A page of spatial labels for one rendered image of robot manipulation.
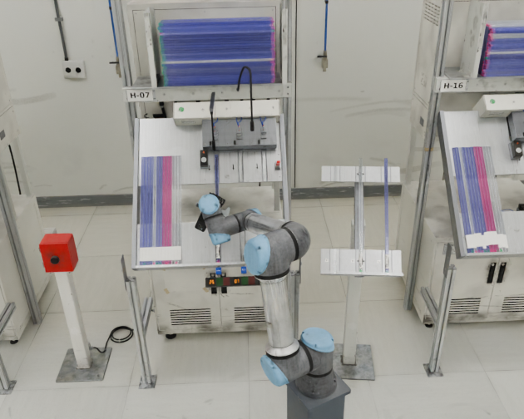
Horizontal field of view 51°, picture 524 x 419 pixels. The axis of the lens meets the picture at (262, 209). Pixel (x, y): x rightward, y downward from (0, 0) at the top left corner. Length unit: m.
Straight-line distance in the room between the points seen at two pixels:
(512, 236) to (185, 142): 1.55
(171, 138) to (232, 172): 0.33
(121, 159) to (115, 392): 2.05
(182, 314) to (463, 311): 1.52
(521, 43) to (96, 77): 2.79
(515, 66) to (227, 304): 1.81
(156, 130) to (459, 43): 1.50
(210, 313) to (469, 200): 1.42
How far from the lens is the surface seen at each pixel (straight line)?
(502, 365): 3.19
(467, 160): 2.75
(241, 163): 2.56
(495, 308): 3.29
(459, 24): 2.88
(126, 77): 2.66
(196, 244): 2.47
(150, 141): 2.64
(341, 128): 4.30
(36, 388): 3.11
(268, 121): 2.57
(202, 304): 2.97
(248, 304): 2.96
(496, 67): 2.79
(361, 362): 3.01
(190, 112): 2.58
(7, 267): 3.18
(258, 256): 1.69
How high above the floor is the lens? 2.09
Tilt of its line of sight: 29 degrees down
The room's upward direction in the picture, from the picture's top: 1 degrees counter-clockwise
